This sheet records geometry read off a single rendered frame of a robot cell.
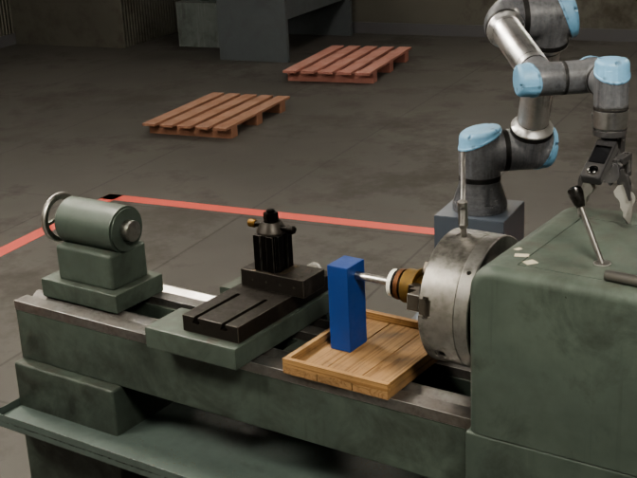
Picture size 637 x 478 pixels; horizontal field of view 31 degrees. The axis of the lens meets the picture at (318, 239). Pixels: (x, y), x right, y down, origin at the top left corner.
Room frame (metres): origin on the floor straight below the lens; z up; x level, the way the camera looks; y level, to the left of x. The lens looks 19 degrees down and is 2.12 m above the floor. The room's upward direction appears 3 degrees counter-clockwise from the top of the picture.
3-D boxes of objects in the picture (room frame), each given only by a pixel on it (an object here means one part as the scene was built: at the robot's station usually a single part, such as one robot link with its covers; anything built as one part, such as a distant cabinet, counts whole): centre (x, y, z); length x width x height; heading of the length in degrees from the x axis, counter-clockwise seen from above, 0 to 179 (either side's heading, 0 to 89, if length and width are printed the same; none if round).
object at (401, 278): (2.59, -0.22, 1.08); 0.09 x 0.09 x 0.09; 55
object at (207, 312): (2.88, 0.16, 0.95); 0.43 x 0.18 x 0.04; 145
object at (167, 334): (2.93, 0.19, 0.89); 0.53 x 0.30 x 0.06; 145
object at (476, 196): (3.11, -0.46, 1.15); 0.15 x 0.15 x 0.10
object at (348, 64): (10.69, -0.37, 0.06); 1.29 x 0.86 x 0.11; 156
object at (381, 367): (2.66, -0.12, 0.88); 0.36 x 0.30 x 0.04; 145
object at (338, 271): (2.70, -0.06, 1.00); 0.08 x 0.06 x 0.23; 145
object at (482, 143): (3.11, -0.46, 1.27); 0.13 x 0.12 x 0.14; 95
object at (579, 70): (2.57, -0.62, 1.57); 0.11 x 0.11 x 0.08; 5
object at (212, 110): (8.92, 0.73, 0.05); 1.12 x 0.75 x 0.10; 153
